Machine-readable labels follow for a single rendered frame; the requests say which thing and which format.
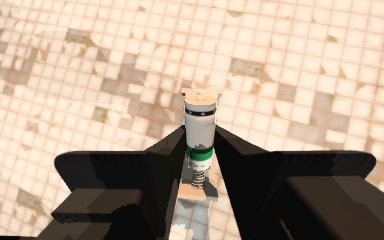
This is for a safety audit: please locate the cream battery with green band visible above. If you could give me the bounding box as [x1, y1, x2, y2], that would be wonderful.
[184, 95, 217, 171]

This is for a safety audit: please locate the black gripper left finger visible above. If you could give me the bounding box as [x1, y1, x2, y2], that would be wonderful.
[53, 125, 187, 240]

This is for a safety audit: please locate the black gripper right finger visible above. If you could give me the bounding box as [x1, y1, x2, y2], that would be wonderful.
[213, 125, 377, 240]

